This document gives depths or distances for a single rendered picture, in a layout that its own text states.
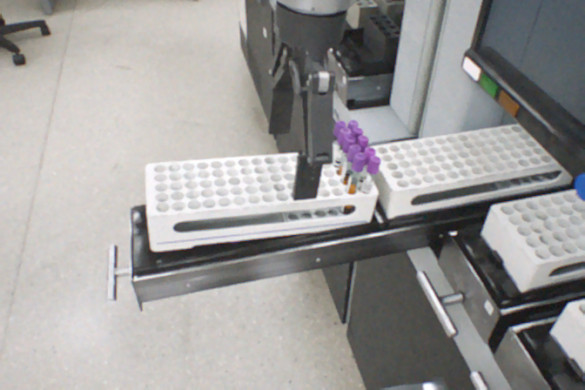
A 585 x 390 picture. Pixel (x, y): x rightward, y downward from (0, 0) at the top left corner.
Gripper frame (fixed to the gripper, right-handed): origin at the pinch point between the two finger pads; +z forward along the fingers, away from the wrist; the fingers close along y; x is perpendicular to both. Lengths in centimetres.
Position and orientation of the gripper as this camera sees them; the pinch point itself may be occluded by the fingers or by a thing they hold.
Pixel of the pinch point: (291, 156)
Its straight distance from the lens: 64.0
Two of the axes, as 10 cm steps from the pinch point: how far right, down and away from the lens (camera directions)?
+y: 2.4, 6.3, -7.4
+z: -1.0, 7.7, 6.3
